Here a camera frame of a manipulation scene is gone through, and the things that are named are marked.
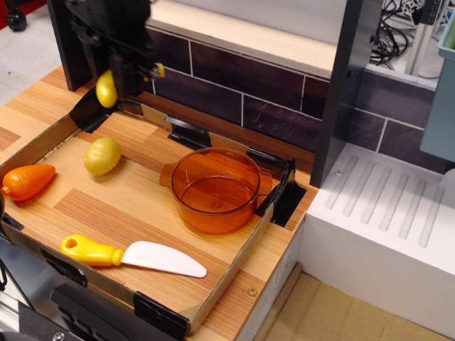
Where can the yellow handled white toy knife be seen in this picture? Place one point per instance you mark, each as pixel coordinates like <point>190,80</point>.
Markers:
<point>143,254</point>

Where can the yellow toy potato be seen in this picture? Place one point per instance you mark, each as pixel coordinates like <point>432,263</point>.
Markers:
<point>102,156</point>

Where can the white dish drainer sink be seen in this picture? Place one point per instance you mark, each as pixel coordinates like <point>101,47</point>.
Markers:
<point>382,230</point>

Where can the teal plastic bin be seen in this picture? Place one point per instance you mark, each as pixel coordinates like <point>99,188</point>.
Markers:
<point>438,137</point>

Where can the cardboard fence with black tape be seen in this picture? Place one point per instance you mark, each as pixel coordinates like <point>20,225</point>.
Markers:
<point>48,124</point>

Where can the orange transparent plastic pot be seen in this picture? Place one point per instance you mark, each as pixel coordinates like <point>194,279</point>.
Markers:
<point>216,189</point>

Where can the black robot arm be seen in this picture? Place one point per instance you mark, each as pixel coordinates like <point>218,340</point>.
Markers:
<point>111,16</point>

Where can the orange toy carrot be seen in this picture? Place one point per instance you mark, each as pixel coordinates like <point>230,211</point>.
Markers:
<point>24,182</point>

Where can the yellow toy banana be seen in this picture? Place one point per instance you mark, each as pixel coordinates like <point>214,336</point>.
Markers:
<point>106,92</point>

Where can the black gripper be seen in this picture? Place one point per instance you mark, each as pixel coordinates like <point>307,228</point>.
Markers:
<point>126,53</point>

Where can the dark grey vertical post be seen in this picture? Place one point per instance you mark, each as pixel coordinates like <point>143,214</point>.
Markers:
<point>355,44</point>

